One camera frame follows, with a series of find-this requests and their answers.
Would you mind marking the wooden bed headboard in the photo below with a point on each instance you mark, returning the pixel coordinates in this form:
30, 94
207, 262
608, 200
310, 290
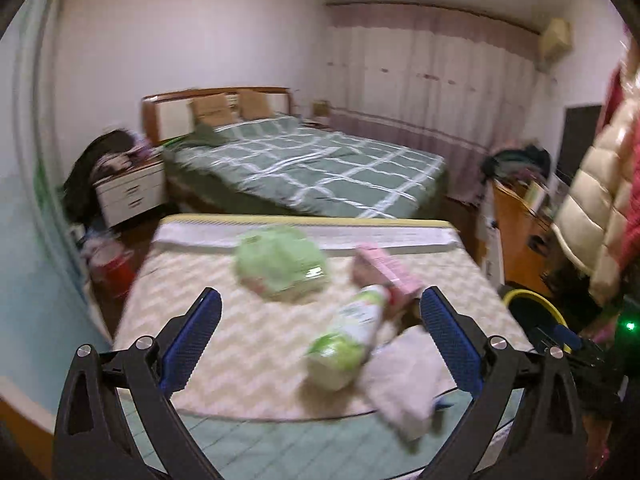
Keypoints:
166, 116

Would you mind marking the orange wooden desk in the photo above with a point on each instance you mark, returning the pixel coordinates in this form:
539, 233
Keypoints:
519, 263

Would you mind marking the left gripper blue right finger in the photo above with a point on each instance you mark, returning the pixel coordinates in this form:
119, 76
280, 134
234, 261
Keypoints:
458, 339

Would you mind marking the green white plastic bottle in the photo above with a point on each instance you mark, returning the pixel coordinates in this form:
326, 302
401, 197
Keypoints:
334, 358

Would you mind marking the yellow rimmed trash bin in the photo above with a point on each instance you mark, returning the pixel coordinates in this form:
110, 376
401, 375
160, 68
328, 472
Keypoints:
543, 324

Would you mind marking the teal quilted mattress cover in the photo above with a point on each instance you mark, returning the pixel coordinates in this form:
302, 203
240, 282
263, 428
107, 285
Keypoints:
357, 447

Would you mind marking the green checked quilt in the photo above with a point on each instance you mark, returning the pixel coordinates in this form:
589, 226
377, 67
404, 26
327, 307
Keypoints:
279, 166

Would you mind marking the red bucket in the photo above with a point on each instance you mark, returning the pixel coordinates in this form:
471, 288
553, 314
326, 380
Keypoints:
111, 267

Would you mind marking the wall air conditioner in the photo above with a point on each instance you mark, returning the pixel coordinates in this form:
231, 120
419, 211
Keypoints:
554, 42

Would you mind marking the cream puffer jacket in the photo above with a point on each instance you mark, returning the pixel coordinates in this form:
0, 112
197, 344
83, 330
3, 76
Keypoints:
582, 221

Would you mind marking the pink white curtain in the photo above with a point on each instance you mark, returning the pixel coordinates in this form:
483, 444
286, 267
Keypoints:
451, 83

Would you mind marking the black television screen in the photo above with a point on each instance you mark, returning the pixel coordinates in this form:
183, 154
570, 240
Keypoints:
579, 130

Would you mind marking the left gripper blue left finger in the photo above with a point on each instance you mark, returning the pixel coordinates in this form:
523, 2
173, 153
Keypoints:
184, 338

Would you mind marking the brown left pillow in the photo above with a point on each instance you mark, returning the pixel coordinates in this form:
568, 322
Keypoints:
213, 110

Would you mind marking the white tissue pack pink print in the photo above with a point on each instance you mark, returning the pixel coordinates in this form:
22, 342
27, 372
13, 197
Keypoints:
403, 380

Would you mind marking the dark clothes on cabinet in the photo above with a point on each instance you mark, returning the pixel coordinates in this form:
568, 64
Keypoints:
112, 153

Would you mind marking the brown right pillow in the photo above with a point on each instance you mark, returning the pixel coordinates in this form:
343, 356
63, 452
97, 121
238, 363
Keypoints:
254, 105

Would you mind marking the brown pillow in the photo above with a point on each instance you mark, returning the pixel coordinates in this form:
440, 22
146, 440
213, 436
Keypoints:
213, 110
254, 105

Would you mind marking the pink milk carton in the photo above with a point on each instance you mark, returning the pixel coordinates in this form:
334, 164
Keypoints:
372, 265

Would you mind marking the pile of clothes on desk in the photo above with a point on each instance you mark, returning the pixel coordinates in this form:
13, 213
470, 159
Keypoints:
529, 163

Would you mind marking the white bedside drawer cabinet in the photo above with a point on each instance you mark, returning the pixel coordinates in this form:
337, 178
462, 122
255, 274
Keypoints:
133, 192

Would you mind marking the pink puffer jacket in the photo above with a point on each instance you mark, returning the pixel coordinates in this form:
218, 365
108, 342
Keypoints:
621, 117

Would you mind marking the green plastic bag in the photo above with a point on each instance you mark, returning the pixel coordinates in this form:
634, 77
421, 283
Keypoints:
279, 263

